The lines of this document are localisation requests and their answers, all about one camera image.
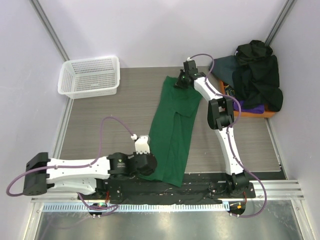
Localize green t shirt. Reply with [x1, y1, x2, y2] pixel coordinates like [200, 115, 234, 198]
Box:
[139, 76, 203, 187]

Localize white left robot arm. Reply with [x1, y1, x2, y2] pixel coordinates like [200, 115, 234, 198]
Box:
[22, 152, 158, 200]

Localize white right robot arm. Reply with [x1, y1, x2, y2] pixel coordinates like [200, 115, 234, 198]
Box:
[174, 60, 250, 198]

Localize dark teal t shirt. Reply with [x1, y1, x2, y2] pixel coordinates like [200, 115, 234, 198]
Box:
[212, 55, 239, 88]

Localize patterned cloth in tray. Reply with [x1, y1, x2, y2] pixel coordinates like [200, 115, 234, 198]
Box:
[224, 85, 236, 98]

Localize black t shirt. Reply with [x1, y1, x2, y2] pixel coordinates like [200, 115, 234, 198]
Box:
[232, 40, 284, 112]

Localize purple t shirt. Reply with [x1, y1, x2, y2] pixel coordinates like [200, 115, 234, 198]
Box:
[238, 100, 265, 114]

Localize orange tray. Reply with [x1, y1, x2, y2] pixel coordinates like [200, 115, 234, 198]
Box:
[218, 79, 276, 118]

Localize white plastic basket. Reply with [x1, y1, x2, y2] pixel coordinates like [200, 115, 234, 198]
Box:
[57, 55, 121, 100]

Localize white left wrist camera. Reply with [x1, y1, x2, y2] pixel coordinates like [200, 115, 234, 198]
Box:
[130, 134, 151, 155]

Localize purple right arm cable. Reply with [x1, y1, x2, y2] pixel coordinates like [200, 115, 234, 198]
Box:
[189, 53, 268, 219]

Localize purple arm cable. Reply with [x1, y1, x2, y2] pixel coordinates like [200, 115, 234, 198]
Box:
[5, 116, 137, 218]
[189, 53, 268, 219]

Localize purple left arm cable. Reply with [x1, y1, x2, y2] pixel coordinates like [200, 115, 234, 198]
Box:
[5, 116, 137, 218]

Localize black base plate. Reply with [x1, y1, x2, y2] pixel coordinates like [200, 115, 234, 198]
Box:
[81, 172, 256, 205]

